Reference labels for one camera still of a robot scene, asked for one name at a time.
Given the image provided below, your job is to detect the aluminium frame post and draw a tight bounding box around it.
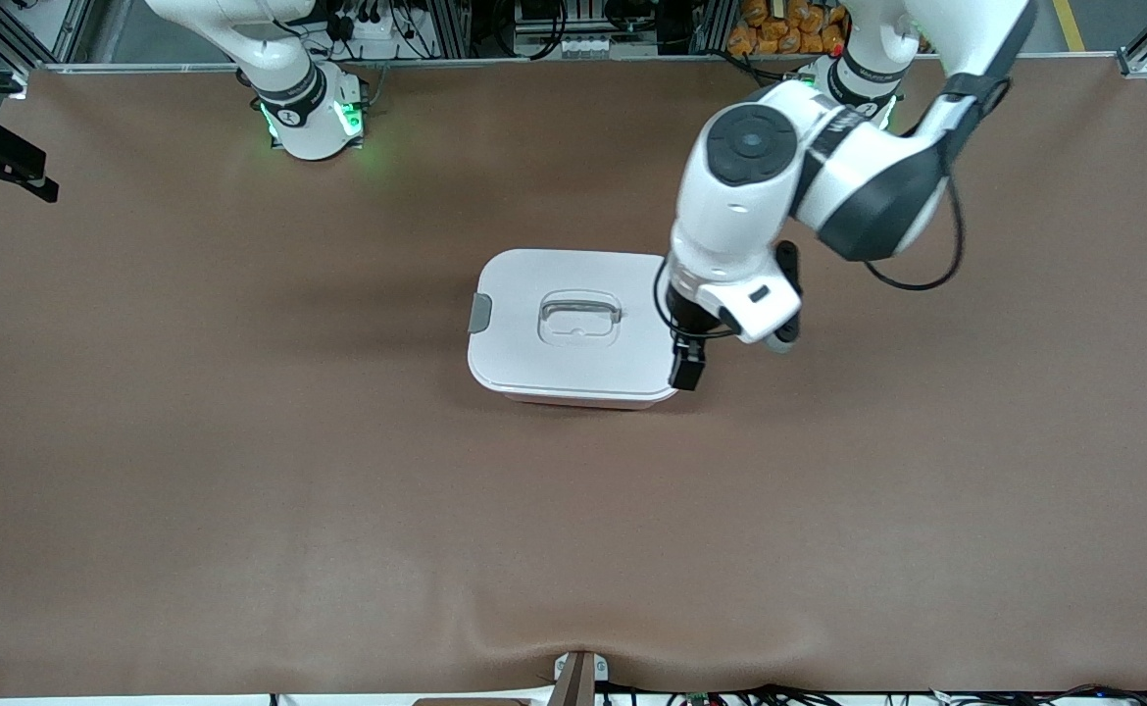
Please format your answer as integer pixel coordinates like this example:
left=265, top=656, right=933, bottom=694
left=688, top=0, right=736, bottom=55
left=424, top=0, right=474, bottom=58

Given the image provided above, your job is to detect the aluminium table edge rail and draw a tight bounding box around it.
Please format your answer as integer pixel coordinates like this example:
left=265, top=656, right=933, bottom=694
left=29, top=54, right=1147, bottom=75

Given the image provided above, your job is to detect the pink plastic storage box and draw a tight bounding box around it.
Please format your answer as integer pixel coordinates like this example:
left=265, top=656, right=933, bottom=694
left=505, top=392, right=677, bottom=411

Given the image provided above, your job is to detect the grey electronics unit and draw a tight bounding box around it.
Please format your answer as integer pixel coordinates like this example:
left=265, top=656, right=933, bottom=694
left=513, top=0, right=599, bottom=58

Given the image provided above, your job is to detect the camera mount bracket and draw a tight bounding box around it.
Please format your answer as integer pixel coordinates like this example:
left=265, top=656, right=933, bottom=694
left=549, top=650, right=611, bottom=706

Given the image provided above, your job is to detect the brown table mat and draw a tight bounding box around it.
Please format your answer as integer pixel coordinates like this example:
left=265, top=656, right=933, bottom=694
left=0, top=54, right=1147, bottom=699

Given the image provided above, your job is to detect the white power strip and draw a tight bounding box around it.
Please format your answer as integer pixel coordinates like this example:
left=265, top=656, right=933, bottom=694
left=336, top=0, right=413, bottom=60

